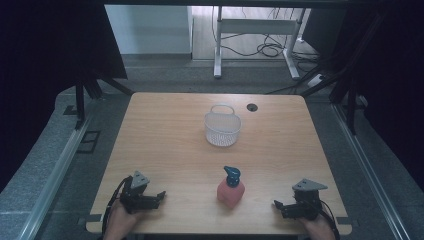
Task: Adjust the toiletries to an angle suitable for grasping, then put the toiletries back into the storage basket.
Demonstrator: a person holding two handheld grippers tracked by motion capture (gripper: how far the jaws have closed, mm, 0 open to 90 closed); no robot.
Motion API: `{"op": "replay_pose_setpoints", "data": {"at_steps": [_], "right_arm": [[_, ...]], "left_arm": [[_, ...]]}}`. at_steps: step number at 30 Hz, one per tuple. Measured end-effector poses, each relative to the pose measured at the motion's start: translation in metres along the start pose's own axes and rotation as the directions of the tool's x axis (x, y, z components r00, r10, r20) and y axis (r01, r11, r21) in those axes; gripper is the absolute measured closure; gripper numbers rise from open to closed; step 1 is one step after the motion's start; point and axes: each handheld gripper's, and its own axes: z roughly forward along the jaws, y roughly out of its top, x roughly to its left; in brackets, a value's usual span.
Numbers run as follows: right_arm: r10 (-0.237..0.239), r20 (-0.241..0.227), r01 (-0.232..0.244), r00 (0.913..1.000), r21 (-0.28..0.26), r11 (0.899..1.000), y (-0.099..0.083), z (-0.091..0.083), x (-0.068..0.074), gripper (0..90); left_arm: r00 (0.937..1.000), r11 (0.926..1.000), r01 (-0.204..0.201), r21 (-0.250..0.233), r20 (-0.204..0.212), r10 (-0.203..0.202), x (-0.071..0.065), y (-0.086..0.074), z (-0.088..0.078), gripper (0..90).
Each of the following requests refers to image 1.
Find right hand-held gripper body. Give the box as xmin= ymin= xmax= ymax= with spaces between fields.
xmin=291 ymin=178 xmax=329 ymax=221

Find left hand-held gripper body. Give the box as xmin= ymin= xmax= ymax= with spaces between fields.
xmin=118 ymin=170 xmax=152 ymax=215

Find pink soap bottle blue pump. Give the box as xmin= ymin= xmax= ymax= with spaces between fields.
xmin=216 ymin=165 xmax=246 ymax=210

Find white perforated plastic basket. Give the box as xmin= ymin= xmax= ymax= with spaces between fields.
xmin=203 ymin=104 xmax=243 ymax=148

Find person's left hand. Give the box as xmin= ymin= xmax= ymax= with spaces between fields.
xmin=103 ymin=199 xmax=145 ymax=240

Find person's right hand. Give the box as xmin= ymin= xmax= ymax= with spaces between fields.
xmin=298 ymin=213 xmax=337 ymax=240

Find black metal stand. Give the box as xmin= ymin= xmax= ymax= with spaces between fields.
xmin=301 ymin=13 xmax=384 ymax=136
xmin=73 ymin=68 xmax=135 ymax=131

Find white power strip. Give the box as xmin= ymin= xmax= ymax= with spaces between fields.
xmin=306 ymin=73 xmax=326 ymax=88

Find black curtain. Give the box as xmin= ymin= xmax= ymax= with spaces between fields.
xmin=301 ymin=0 xmax=424 ymax=193
xmin=0 ymin=0 xmax=128 ymax=194

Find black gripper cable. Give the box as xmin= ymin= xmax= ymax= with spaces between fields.
xmin=100 ymin=175 xmax=133 ymax=238
xmin=319 ymin=199 xmax=342 ymax=240

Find aluminium rail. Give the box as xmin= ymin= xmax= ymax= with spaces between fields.
xmin=331 ymin=103 xmax=412 ymax=240
xmin=18 ymin=114 xmax=93 ymax=240

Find tangled black floor cables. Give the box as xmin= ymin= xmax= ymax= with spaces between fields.
xmin=213 ymin=6 xmax=321 ymax=63

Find white metal desk frame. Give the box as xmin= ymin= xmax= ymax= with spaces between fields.
xmin=213 ymin=5 xmax=307 ymax=81

